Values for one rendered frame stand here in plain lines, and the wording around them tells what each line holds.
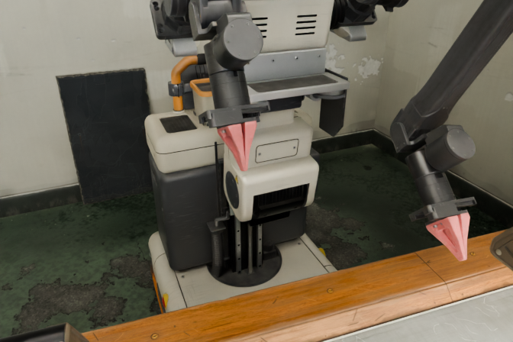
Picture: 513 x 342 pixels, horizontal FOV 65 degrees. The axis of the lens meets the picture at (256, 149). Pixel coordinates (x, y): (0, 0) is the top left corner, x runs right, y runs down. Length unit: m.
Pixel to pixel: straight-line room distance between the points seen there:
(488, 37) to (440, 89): 0.11
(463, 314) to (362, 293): 0.18
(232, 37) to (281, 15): 0.39
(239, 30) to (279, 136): 0.50
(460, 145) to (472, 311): 0.29
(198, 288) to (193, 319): 0.74
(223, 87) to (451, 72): 0.38
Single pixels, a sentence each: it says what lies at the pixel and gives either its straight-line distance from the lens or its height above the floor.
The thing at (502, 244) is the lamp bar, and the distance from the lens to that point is 0.43.
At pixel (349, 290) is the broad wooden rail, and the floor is 0.76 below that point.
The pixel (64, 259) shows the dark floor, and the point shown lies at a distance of 2.17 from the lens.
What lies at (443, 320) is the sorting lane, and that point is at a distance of 0.80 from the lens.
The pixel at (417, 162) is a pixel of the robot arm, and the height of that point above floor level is 0.95.
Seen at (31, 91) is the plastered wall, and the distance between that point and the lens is 2.35.
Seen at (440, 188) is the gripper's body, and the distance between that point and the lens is 0.79.
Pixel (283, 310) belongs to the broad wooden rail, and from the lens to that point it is 0.72.
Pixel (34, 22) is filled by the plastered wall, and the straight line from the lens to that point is 2.27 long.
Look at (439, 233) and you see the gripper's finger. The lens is 0.82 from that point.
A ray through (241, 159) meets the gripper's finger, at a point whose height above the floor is 1.01.
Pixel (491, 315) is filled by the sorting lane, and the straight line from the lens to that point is 0.84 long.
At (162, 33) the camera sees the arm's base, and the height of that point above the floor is 1.15.
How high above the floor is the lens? 1.29
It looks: 26 degrees down
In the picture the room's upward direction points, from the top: straight up
